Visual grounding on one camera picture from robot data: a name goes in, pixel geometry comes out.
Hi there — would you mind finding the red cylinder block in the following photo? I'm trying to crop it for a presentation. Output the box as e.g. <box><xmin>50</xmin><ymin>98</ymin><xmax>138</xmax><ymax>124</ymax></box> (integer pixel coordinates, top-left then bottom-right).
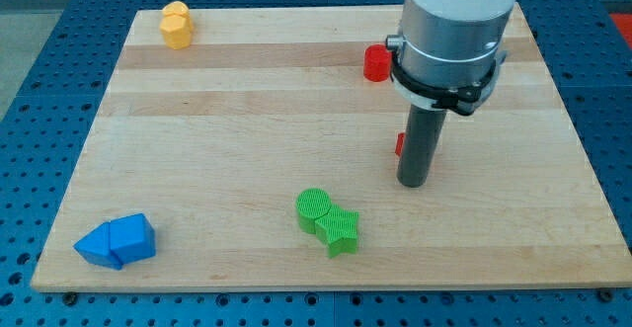
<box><xmin>363</xmin><ymin>44</ymin><xmax>391</xmax><ymax>82</ymax></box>

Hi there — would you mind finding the wooden board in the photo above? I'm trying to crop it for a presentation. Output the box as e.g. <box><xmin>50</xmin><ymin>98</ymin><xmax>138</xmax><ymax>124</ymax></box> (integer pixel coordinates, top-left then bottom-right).
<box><xmin>31</xmin><ymin>6</ymin><xmax>631</xmax><ymax>292</ymax></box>

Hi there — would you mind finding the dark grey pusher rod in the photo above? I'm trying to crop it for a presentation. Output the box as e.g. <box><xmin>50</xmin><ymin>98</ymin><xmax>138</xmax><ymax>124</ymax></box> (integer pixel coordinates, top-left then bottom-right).
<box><xmin>397</xmin><ymin>106</ymin><xmax>446</xmax><ymax>188</ymax></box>

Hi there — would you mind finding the yellow block rear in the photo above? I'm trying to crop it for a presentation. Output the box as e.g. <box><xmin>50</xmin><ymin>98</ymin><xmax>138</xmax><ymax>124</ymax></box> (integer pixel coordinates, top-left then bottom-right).
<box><xmin>162</xmin><ymin>1</ymin><xmax>195</xmax><ymax>31</ymax></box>

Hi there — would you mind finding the yellow hexagon block front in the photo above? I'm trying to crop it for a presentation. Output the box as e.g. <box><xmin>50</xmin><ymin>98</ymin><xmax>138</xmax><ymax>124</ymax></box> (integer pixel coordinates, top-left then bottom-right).
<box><xmin>159</xmin><ymin>15</ymin><xmax>193</xmax><ymax>49</ymax></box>

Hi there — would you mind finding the green star block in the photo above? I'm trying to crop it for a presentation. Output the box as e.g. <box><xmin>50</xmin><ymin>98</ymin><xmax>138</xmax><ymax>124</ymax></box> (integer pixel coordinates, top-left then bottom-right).
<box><xmin>315</xmin><ymin>204</ymin><xmax>359</xmax><ymax>258</ymax></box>

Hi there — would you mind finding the blue triangle block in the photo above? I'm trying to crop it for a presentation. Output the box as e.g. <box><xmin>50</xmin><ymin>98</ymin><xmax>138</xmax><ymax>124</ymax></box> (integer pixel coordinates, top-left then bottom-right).
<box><xmin>73</xmin><ymin>222</ymin><xmax>122</xmax><ymax>270</ymax></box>

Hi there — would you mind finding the green cylinder block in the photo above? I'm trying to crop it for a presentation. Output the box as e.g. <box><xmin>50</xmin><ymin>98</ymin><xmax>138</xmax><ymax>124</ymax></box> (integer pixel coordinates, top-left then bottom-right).
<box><xmin>295</xmin><ymin>188</ymin><xmax>332</xmax><ymax>234</ymax></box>

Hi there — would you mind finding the red star block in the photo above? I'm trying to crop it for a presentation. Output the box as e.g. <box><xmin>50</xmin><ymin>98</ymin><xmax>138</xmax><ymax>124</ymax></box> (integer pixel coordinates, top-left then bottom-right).
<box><xmin>394</xmin><ymin>132</ymin><xmax>405</xmax><ymax>157</ymax></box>

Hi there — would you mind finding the blue pentagon block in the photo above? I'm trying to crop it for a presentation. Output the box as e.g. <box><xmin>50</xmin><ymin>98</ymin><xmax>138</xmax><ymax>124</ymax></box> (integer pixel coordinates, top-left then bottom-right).
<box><xmin>110</xmin><ymin>213</ymin><xmax>156</xmax><ymax>265</ymax></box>

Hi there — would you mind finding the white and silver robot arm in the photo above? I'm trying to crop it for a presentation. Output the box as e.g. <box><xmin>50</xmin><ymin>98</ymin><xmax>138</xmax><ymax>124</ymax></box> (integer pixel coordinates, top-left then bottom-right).
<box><xmin>385</xmin><ymin>0</ymin><xmax>516</xmax><ymax>116</ymax></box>

